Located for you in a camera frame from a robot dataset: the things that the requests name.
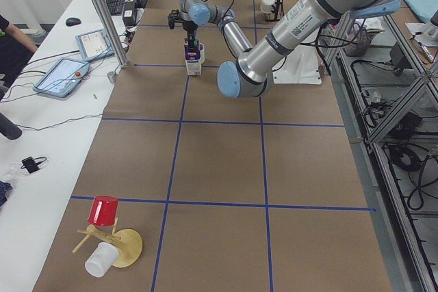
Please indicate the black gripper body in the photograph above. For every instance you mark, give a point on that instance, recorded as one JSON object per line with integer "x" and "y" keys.
{"x": 188, "y": 26}

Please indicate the white mug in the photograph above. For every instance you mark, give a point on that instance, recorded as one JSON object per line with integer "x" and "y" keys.
{"x": 267, "y": 6}
{"x": 202, "y": 52}

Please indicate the blue white milk carton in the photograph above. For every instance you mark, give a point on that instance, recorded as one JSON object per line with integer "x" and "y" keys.
{"x": 192, "y": 60}

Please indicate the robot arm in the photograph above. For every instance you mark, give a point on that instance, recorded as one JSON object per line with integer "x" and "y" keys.
{"x": 250, "y": 75}

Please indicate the red plastic cup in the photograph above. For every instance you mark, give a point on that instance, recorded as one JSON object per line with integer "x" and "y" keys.
{"x": 103, "y": 211}

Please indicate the wooden cup tree stand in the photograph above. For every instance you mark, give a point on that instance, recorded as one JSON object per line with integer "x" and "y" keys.
{"x": 128, "y": 243}

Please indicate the white plastic cup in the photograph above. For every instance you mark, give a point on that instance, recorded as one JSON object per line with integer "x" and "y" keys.
{"x": 101, "y": 259}

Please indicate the black power box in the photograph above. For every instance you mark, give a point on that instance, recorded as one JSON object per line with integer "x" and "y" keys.
{"x": 131, "y": 14}

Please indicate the white mug in rack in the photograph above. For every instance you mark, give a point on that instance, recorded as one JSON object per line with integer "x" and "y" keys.
{"x": 267, "y": 6}

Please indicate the far teach pendant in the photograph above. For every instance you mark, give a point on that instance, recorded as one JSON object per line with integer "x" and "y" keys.
{"x": 94, "y": 45}

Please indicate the teach pendant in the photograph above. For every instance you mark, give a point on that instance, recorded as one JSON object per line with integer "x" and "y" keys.
{"x": 63, "y": 77}
{"x": 94, "y": 45}

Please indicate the black computer mouse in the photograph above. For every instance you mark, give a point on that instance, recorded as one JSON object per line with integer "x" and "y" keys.
{"x": 72, "y": 21}

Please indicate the near teach pendant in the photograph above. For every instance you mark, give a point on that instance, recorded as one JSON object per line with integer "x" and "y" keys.
{"x": 63, "y": 77}

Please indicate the person at table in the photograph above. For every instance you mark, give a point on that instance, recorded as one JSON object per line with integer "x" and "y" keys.
{"x": 16, "y": 50}

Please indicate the black adapter on table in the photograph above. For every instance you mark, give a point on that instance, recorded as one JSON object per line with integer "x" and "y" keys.
{"x": 32, "y": 164}

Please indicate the black wire mug rack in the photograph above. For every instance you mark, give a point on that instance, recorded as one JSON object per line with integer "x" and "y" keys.
{"x": 277, "y": 13}

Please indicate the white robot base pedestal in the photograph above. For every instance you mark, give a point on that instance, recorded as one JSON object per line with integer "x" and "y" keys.
{"x": 299, "y": 67}

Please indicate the aluminium frame post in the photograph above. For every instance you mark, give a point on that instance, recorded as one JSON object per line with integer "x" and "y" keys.
{"x": 106, "y": 19}

